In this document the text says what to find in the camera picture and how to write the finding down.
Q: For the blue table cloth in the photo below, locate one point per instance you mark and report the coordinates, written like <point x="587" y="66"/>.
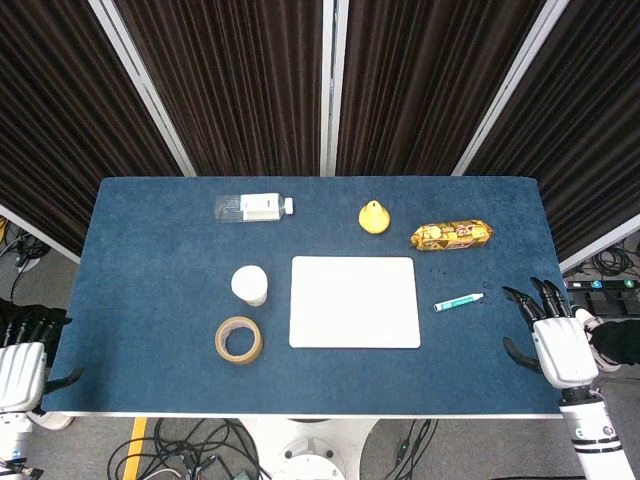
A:
<point x="165" y="290"/>

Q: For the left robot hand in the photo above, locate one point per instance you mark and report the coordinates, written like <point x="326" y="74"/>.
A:
<point x="20" y="370"/>

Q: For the yellow biscuit snack pack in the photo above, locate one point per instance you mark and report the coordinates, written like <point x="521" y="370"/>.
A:
<point x="450" y="235"/>

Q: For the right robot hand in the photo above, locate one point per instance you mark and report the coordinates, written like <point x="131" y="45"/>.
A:
<point x="565" y="350"/>

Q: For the person's black trouser leg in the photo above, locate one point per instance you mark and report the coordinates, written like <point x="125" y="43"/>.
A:
<point x="622" y="342"/>

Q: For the yellow pear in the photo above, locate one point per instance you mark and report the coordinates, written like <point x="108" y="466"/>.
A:
<point x="374" y="218"/>

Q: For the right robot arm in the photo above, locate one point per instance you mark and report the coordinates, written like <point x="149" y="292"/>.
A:
<point x="595" y="435"/>

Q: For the yellow floor tape strip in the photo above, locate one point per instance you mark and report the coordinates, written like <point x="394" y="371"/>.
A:
<point x="134" y="447"/>

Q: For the white table base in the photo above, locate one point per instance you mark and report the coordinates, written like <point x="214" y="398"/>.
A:
<point x="310" y="447"/>

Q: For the black power strip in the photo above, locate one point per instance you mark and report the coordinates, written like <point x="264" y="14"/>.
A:
<point x="605" y="285"/>

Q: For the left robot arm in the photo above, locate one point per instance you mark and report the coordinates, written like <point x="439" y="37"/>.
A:
<point x="12" y="440"/>

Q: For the clear plastic water bottle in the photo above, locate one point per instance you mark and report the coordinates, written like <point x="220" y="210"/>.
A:
<point x="252" y="207"/>

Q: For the teal white tube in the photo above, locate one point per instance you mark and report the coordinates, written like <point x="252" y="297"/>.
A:
<point x="457" y="302"/>

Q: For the dark pleated partition panel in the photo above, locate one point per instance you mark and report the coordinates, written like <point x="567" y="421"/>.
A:
<point x="590" y="125"/>
<point x="235" y="85"/>
<point x="60" y="115"/>
<point x="430" y="85"/>

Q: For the stack of paper cups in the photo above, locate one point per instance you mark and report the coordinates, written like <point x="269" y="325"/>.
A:
<point x="248" y="284"/>

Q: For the white cutting board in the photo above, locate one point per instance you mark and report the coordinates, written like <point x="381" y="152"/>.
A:
<point x="354" y="302"/>

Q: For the yellow packing tape roll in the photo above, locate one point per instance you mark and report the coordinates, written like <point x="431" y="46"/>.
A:
<point x="221" y="345"/>

